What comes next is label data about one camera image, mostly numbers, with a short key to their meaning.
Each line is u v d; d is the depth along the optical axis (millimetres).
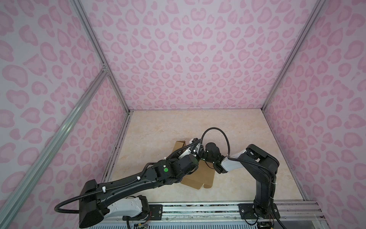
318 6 693
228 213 736
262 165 476
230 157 677
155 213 725
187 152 651
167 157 568
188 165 525
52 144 556
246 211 734
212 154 735
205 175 861
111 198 409
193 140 804
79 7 692
